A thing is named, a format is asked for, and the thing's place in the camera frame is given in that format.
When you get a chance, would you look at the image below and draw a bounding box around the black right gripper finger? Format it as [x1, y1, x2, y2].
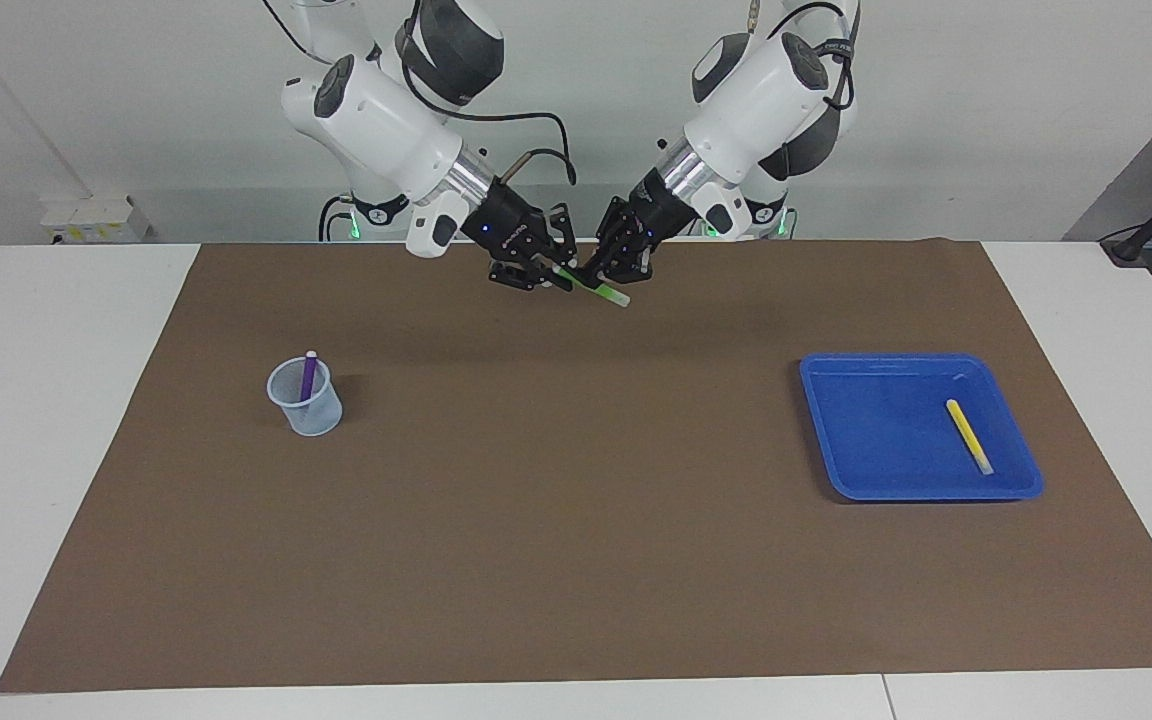
[489, 258, 572, 293]
[548, 205, 577, 269]

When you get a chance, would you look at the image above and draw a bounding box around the green pen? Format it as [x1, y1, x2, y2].
[551, 264, 631, 308]

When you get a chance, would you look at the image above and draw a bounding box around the yellow pen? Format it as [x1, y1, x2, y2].
[945, 399, 994, 476]

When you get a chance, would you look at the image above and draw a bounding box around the brown table mat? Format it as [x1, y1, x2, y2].
[0, 240, 1152, 694]

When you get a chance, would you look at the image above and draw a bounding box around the translucent plastic cup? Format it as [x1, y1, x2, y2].
[267, 357, 344, 438]

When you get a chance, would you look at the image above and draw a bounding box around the blue plastic tray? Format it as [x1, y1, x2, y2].
[799, 352, 1045, 502]

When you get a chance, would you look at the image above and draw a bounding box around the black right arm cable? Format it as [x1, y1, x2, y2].
[261, 0, 577, 186]

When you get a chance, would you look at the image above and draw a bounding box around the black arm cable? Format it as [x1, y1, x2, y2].
[746, 0, 862, 111]
[261, 0, 577, 186]

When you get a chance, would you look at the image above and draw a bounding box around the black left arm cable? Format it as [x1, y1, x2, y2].
[746, 0, 862, 111]

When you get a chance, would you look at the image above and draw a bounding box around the white wall socket box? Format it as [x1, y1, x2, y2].
[40, 195, 152, 244]

